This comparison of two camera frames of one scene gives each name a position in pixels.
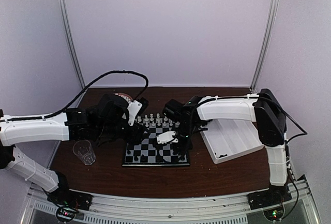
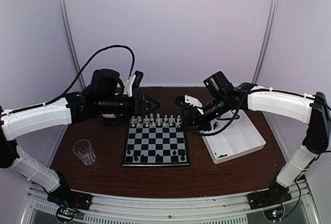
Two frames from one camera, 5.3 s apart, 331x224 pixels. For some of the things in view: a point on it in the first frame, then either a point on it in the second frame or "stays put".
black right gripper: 187,146 → 194,118
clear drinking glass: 83,149 stays put
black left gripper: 136,137 → 143,110
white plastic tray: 228,139 stays put
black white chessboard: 147,151 stays put
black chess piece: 143,159 stays put
